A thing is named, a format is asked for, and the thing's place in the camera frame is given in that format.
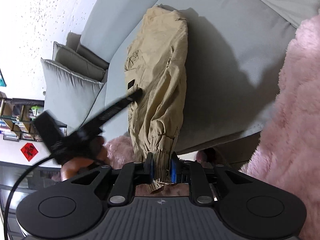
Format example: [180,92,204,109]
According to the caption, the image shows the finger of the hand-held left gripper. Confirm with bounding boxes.
[97,87,143,130]

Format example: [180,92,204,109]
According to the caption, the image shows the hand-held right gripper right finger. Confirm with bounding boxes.
[170,153,253,207]

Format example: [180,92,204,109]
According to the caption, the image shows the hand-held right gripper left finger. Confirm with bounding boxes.
[67,152,155,207]

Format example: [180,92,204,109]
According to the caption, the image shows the khaki pants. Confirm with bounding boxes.
[124,4,190,196]

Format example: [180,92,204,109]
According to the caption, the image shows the person's left hand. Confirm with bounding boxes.
[61,135,108,181]

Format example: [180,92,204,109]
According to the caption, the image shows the wooden bookshelf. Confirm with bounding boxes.
[0,97,68,142]

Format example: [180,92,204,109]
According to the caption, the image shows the light grey piped cushion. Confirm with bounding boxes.
[41,57,105,120]

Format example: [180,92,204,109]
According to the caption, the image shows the grey sofa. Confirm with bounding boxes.
[79,0,320,167]

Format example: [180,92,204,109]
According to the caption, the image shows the person's pink fluffy clothing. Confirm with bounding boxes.
[102,14,320,240]

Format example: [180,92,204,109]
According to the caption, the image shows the red diamond wall decoration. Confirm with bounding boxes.
[20,142,40,162]

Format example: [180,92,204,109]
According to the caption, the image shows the black cable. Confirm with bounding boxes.
[2,154,55,240]

